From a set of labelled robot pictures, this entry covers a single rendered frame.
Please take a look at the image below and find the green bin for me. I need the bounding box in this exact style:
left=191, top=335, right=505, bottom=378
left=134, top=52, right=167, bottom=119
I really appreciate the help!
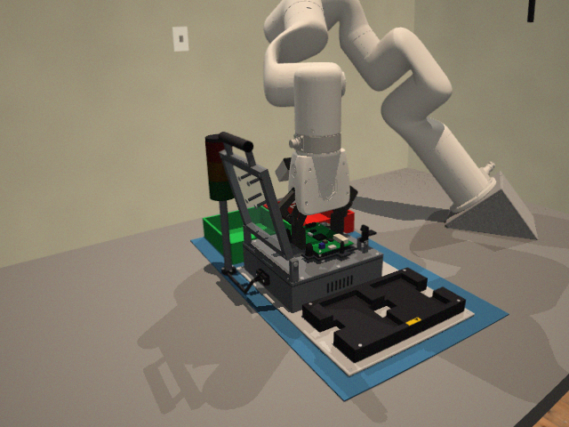
left=203, top=210, right=292, bottom=265

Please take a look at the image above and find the green circuit board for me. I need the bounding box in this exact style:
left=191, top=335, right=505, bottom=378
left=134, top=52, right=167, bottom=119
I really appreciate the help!
left=303, top=222, right=354, bottom=254

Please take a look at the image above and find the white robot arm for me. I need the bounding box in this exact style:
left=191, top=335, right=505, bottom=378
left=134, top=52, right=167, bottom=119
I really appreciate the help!
left=263, top=0, right=496, bottom=213

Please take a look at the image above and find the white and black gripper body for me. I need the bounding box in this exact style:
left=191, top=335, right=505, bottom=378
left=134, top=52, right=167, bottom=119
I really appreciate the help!
left=288, top=149, right=350, bottom=215

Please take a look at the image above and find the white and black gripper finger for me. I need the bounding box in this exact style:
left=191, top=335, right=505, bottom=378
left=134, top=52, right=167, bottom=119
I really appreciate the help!
left=278, top=188, right=307, bottom=250
left=330, top=186, right=357, bottom=236

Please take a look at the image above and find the red bin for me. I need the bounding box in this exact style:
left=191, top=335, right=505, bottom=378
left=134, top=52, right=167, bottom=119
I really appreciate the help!
left=288, top=206, right=355, bottom=233

